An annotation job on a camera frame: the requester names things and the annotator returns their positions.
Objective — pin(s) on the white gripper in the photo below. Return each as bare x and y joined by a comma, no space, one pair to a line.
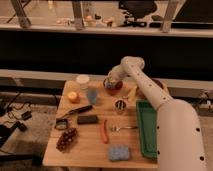
116,74

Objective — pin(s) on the blue grey towel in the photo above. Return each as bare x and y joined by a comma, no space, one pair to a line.
108,84

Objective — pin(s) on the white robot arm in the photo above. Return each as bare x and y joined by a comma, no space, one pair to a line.
180,144

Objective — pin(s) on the dark red bowl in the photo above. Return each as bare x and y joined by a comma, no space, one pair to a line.
158,83

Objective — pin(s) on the yellow banana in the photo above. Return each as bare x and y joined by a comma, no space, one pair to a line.
131,95

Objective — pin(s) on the small striped cup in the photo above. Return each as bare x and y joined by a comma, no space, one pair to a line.
120,106

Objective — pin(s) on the white plastic cup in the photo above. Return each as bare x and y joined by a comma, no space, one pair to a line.
83,81

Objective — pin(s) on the green plastic tray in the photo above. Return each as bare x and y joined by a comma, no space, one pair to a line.
146,120

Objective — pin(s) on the orange fruit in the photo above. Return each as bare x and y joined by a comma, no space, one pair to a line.
73,97

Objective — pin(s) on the metal fork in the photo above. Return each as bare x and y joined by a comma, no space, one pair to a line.
116,129

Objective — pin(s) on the wooden table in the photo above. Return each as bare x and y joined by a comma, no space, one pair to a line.
88,150

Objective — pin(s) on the black rectangular block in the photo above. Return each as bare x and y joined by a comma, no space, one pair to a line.
87,119

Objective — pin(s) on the orange carrot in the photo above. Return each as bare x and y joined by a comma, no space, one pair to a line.
103,132

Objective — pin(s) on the blue sponge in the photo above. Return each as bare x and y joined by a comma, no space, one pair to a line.
119,153

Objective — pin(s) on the small black framed container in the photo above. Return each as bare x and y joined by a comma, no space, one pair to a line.
61,124

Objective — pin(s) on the dark red grape bunch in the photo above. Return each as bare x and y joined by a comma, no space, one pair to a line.
66,139

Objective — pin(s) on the black handled knife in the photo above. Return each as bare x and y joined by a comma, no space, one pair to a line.
78,110

